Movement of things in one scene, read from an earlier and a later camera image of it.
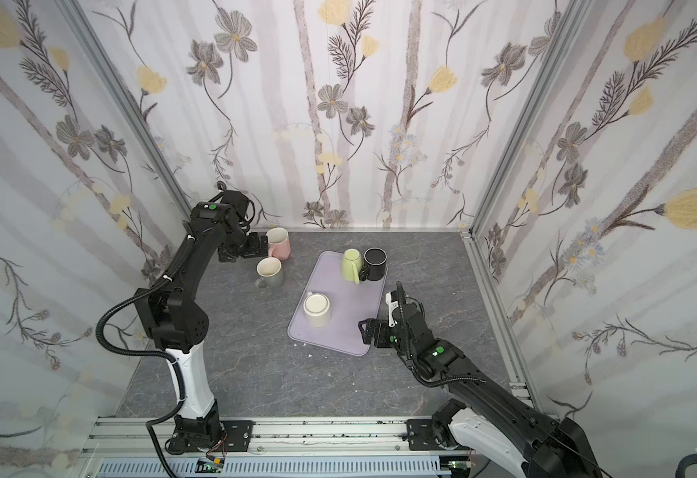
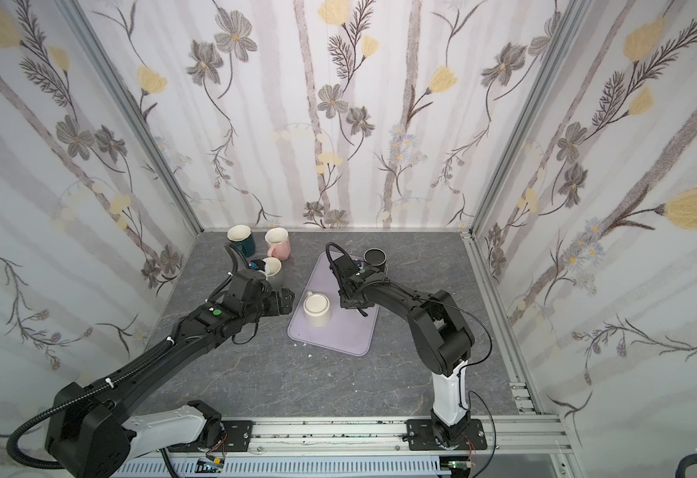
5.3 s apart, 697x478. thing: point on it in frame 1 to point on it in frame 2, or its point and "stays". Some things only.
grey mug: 271,272 stays
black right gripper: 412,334 to 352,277
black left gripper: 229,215 to 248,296
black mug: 374,259 stays
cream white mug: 317,309 stays
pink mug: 279,243 stays
